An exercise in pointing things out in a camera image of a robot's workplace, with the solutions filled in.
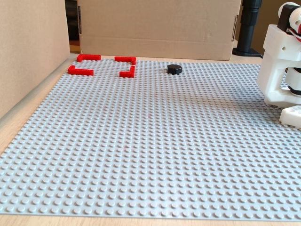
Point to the plain cardboard panel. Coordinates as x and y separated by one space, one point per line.
30 47

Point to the black pole stand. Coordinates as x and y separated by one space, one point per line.
249 28

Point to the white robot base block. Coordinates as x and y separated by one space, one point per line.
291 116

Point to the red L-shaped Lego corner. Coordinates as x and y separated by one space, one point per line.
89 57
127 74
81 71
125 58

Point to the large cardboard box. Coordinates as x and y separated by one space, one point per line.
160 28

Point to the grey Lego baseplate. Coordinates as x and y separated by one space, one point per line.
141 141

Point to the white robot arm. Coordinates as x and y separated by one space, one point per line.
275 47

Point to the black octagonal Lego piece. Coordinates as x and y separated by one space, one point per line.
174 68

